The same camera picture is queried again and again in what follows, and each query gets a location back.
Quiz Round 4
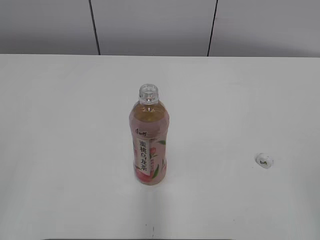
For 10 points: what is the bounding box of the pink peach tea bottle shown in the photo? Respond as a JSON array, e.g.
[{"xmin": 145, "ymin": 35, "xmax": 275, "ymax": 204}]
[{"xmin": 129, "ymin": 84, "xmax": 170, "ymax": 186}]

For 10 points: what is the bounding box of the white bottle cap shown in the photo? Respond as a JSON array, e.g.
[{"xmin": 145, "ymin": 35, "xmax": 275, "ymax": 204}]
[{"xmin": 254, "ymin": 153, "xmax": 274, "ymax": 169}]

